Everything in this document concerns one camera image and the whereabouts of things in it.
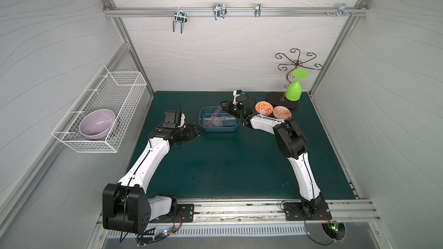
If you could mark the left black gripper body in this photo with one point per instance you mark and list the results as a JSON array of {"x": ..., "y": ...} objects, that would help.
[{"x": 188, "y": 132}]

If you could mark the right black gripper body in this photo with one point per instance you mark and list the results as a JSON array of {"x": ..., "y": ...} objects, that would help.
[{"x": 230, "y": 107}]

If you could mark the blue plastic storage box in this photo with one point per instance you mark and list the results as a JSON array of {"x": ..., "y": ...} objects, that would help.
[{"x": 206, "y": 112}]

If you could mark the dark straight stencil ruler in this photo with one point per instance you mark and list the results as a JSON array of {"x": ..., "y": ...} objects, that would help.
[{"x": 214, "y": 116}]

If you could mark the blue semicircle protractor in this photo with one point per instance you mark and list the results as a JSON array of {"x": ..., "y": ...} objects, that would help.
[{"x": 218, "y": 122}]

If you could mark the clear stencil template ruler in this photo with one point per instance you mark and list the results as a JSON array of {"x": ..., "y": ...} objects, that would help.
[{"x": 229, "y": 121}]

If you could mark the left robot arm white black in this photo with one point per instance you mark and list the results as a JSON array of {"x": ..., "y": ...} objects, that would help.
[{"x": 125, "y": 205}]

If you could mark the orange patterned bowl left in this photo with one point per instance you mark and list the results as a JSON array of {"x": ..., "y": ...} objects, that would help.
[{"x": 264, "y": 108}]

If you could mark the orange patterned bowl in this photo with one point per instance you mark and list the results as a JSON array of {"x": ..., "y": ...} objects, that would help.
[
  {"x": 264, "y": 108},
  {"x": 282, "y": 112}
]

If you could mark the black metal cup stand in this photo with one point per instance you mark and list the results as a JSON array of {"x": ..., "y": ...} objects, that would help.
[{"x": 278, "y": 98}]

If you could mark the orange patterned bowl right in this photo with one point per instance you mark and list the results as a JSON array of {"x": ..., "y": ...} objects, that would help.
[{"x": 282, "y": 112}]

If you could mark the green table mat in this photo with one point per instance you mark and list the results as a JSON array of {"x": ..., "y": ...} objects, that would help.
[{"x": 246, "y": 163}]

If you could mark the green plastic goblet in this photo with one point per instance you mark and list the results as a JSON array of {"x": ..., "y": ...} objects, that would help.
[{"x": 294, "y": 90}]

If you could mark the purple bowl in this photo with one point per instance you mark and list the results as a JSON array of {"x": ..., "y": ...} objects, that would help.
[{"x": 97, "y": 124}]

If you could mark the metal double hook centre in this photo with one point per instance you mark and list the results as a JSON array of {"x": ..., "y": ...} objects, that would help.
[{"x": 219, "y": 10}]

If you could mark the metal double hook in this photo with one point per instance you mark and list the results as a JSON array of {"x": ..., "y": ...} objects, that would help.
[
  {"x": 219, "y": 10},
  {"x": 180, "y": 18}
]

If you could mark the metal single hook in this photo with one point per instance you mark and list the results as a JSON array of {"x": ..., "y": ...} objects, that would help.
[{"x": 257, "y": 10}]

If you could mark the metal double hook left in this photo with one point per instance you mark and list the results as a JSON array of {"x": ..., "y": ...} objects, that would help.
[{"x": 180, "y": 18}]

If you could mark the metal hook right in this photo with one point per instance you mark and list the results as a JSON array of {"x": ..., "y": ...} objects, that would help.
[{"x": 341, "y": 12}]

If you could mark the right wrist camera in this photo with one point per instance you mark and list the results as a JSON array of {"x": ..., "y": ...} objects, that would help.
[{"x": 241, "y": 99}]

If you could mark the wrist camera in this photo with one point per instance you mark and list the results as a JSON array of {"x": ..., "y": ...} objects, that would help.
[
  {"x": 174, "y": 119},
  {"x": 241, "y": 99}
]

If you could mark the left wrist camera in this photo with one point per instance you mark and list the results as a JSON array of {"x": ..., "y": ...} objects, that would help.
[{"x": 174, "y": 119}]

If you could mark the white wire basket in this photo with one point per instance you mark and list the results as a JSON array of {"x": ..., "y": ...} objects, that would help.
[{"x": 119, "y": 91}]

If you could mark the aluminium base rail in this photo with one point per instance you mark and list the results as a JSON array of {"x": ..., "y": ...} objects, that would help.
[{"x": 276, "y": 211}]

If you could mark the white slotted cable duct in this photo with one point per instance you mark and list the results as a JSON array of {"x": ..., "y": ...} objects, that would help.
[{"x": 247, "y": 230}]

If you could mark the aluminium top rail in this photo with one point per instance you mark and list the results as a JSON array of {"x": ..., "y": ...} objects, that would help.
[{"x": 231, "y": 12}]

